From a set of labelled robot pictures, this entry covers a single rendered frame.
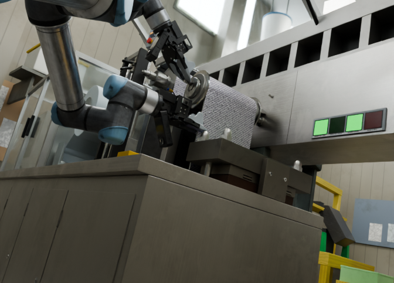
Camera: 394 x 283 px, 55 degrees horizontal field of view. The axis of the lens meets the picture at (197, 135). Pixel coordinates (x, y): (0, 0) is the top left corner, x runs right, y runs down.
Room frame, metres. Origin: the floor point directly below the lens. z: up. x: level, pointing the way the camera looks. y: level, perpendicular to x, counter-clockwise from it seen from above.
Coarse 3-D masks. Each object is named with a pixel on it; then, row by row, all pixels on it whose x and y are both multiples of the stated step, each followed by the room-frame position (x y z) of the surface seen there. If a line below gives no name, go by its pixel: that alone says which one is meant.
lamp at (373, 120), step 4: (372, 112) 1.03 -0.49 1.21; (376, 112) 1.01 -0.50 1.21; (380, 112) 1.01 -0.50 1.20; (368, 116) 1.04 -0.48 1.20; (372, 116) 1.02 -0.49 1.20; (376, 116) 1.01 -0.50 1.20; (380, 116) 1.00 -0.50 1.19; (368, 120) 1.03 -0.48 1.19; (372, 120) 1.02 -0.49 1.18; (376, 120) 1.01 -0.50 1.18; (380, 120) 1.00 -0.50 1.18; (368, 124) 1.03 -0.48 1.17; (372, 124) 1.02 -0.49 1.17; (376, 124) 1.01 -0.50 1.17; (380, 124) 1.00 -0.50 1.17; (364, 128) 1.04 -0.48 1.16; (368, 128) 1.03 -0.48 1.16
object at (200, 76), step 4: (196, 76) 1.25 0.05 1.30; (200, 76) 1.23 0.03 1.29; (204, 76) 1.21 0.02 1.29; (204, 80) 1.20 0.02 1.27; (204, 84) 1.20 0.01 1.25; (200, 88) 1.21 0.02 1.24; (204, 88) 1.20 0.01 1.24; (200, 92) 1.21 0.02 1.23; (196, 96) 1.22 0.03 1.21; (200, 96) 1.21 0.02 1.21; (192, 100) 1.24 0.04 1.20; (196, 100) 1.22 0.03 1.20; (200, 104) 1.24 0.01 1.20; (200, 108) 1.28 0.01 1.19; (256, 112) 1.34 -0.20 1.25
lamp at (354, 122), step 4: (348, 116) 1.09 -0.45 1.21; (352, 116) 1.08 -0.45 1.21; (356, 116) 1.07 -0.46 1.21; (360, 116) 1.06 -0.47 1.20; (348, 120) 1.09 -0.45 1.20; (352, 120) 1.08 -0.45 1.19; (356, 120) 1.07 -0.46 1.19; (360, 120) 1.06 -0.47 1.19; (348, 124) 1.09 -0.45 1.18; (352, 124) 1.08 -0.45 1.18; (356, 124) 1.06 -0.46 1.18; (360, 124) 1.05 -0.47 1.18; (348, 128) 1.09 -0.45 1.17; (352, 128) 1.07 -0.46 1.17; (356, 128) 1.06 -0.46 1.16; (360, 128) 1.05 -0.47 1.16
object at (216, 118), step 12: (204, 108) 1.20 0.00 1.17; (216, 108) 1.23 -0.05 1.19; (204, 120) 1.21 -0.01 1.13; (216, 120) 1.24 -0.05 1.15; (228, 120) 1.26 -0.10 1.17; (240, 120) 1.29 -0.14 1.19; (216, 132) 1.24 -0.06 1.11; (240, 132) 1.30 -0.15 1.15; (252, 132) 1.33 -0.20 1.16; (240, 144) 1.30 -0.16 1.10
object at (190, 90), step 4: (192, 80) 1.24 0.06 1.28; (196, 80) 1.22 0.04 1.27; (200, 80) 1.22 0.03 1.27; (188, 84) 1.26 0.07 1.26; (192, 84) 1.23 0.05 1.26; (196, 84) 1.21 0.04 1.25; (200, 84) 1.21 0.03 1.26; (188, 88) 1.25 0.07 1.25; (192, 88) 1.23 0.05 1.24; (196, 88) 1.21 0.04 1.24; (188, 92) 1.25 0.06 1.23; (192, 92) 1.22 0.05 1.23; (196, 92) 1.22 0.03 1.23; (188, 96) 1.24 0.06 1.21; (192, 96) 1.23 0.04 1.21
